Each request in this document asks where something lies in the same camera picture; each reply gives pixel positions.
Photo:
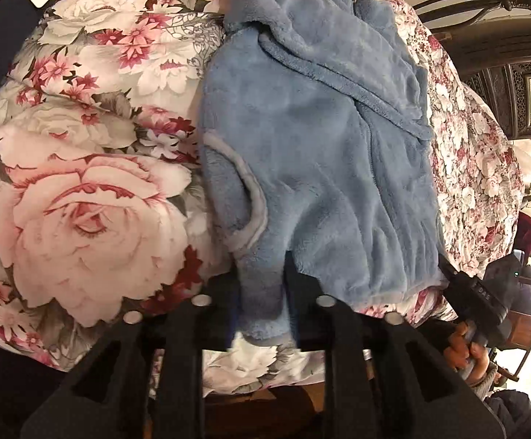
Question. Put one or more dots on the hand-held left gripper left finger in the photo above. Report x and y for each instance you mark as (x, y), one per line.
(178, 356)

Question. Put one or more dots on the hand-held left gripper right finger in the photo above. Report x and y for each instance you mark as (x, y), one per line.
(361, 356)

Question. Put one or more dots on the blue fleece garment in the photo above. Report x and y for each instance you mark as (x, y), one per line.
(311, 146)

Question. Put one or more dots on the person's right forearm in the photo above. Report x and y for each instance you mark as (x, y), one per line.
(487, 382)

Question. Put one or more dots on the person's right hand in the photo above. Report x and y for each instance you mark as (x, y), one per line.
(464, 352)

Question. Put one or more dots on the wooden chair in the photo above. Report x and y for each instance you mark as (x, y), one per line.
(528, 334)

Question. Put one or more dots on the black cloth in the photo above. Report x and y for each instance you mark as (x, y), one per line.
(510, 411)

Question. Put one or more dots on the floral blanket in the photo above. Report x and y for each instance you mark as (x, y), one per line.
(96, 201)

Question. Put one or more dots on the dark navy cloth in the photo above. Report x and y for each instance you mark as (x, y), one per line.
(0, 32)

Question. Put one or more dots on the black metal bed frame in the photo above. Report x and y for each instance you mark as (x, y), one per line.
(471, 4)

